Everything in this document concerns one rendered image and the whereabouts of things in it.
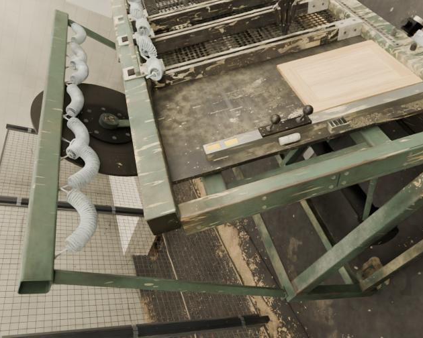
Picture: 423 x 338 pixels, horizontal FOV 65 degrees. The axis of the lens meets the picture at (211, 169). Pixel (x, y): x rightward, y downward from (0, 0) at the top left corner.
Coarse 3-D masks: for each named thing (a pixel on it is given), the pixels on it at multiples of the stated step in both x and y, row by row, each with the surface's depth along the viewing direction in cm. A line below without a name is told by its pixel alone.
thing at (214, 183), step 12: (144, 0) 241; (168, 0) 249; (276, 24) 193; (168, 60) 183; (360, 132) 131; (372, 132) 129; (360, 144) 128; (372, 144) 125; (324, 156) 127; (336, 156) 126; (276, 168) 126; (288, 168) 125; (204, 180) 124; (216, 180) 124; (240, 180) 124; (252, 180) 124; (216, 192) 120
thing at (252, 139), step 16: (384, 96) 130; (400, 96) 129; (416, 96) 130; (320, 112) 129; (336, 112) 128; (352, 112) 127; (368, 112) 129; (304, 128) 126; (320, 128) 129; (208, 144) 126; (224, 144) 125; (240, 144) 124; (256, 144) 126; (208, 160) 125
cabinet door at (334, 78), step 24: (360, 48) 157; (288, 72) 152; (312, 72) 150; (336, 72) 148; (360, 72) 146; (384, 72) 143; (408, 72) 141; (312, 96) 139; (336, 96) 137; (360, 96) 135
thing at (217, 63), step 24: (336, 24) 164; (360, 24) 163; (144, 48) 146; (240, 48) 161; (264, 48) 159; (288, 48) 162; (144, 72) 151; (168, 72) 155; (192, 72) 158; (216, 72) 162
